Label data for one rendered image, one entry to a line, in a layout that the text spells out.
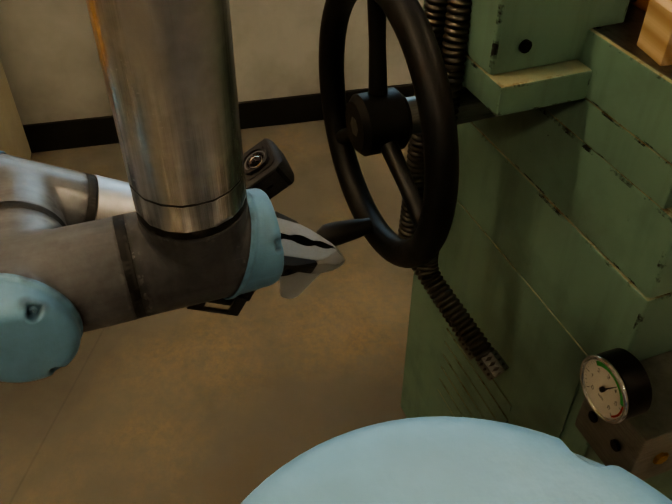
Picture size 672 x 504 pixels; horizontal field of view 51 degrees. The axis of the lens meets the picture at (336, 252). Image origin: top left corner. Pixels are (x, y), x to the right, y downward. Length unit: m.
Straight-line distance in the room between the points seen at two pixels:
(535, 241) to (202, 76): 0.51
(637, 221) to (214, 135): 0.40
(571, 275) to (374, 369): 0.79
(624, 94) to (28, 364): 0.51
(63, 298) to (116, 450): 0.98
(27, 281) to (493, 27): 0.42
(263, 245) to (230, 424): 0.97
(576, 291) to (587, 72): 0.23
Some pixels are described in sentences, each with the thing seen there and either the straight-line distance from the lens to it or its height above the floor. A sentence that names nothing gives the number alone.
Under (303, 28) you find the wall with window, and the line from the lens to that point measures 2.15.
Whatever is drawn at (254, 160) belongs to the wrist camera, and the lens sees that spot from 0.60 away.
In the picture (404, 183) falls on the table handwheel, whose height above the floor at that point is 0.79.
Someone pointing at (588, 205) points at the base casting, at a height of 0.75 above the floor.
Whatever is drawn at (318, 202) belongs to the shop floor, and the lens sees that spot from 1.93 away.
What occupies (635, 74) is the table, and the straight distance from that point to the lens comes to 0.66.
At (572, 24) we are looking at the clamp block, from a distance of 0.69.
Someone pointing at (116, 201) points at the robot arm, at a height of 0.82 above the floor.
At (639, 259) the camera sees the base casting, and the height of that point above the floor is 0.74.
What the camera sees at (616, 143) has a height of 0.82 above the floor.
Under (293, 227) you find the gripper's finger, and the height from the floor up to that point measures 0.73.
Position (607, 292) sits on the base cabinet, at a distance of 0.74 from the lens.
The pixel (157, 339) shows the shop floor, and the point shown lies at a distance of 1.61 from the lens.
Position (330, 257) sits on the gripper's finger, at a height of 0.71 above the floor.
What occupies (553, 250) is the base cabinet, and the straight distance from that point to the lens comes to 0.80.
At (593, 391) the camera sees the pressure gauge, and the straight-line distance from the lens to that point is 0.70.
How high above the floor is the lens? 1.17
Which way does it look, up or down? 41 degrees down
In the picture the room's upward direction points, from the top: straight up
